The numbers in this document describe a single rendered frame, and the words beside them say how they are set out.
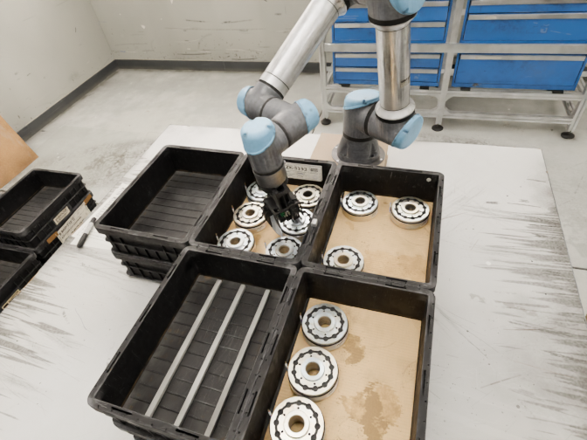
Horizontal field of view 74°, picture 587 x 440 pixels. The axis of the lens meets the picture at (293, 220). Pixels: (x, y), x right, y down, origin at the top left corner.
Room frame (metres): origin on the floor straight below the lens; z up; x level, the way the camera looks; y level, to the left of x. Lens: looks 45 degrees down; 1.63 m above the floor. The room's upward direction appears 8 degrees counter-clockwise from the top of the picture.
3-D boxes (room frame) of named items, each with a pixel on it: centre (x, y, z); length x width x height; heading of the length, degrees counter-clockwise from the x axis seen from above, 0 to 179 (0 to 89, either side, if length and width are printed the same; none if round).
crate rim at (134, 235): (0.93, 0.34, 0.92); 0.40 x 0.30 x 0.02; 157
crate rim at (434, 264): (0.69, -0.22, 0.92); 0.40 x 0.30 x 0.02; 157
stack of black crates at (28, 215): (1.45, 1.18, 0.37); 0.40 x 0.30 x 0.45; 158
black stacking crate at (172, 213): (0.93, 0.34, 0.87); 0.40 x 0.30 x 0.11; 157
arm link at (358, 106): (1.14, -0.28, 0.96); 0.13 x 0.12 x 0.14; 37
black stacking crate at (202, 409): (0.44, 0.22, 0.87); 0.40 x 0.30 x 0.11; 157
